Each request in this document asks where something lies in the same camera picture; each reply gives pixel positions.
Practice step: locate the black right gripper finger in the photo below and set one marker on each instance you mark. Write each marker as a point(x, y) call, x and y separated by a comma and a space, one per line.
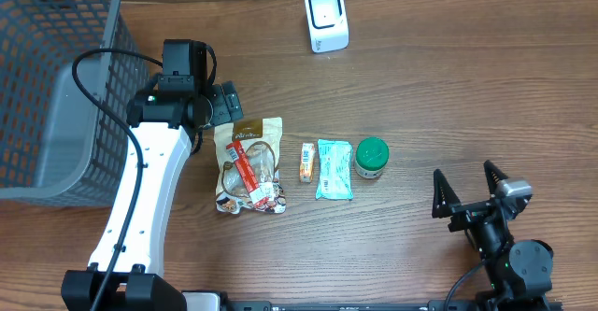
point(445, 199)
point(493, 176)

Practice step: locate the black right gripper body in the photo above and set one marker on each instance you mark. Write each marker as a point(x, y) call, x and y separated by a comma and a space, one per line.
point(471, 213)

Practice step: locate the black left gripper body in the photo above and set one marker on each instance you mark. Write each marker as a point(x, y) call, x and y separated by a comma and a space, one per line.
point(226, 106)

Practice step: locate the brown cookie bag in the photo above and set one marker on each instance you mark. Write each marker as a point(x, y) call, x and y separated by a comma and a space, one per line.
point(260, 139)

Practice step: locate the green lid jar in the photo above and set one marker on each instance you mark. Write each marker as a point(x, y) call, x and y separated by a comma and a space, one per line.
point(371, 157)

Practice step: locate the red snack stick packet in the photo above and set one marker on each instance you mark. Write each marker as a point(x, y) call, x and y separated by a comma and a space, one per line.
point(256, 194)

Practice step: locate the teal snack packet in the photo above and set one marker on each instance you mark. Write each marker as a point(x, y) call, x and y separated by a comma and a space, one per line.
point(335, 164)

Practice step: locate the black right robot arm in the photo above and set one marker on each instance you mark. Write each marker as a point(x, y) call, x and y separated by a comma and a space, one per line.
point(519, 272)

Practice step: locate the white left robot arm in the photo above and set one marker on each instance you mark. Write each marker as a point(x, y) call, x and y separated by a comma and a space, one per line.
point(164, 124)

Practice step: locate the grey plastic mesh basket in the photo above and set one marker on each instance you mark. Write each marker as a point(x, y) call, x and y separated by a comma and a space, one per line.
point(63, 64)

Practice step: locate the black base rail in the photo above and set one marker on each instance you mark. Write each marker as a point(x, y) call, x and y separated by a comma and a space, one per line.
point(374, 306)

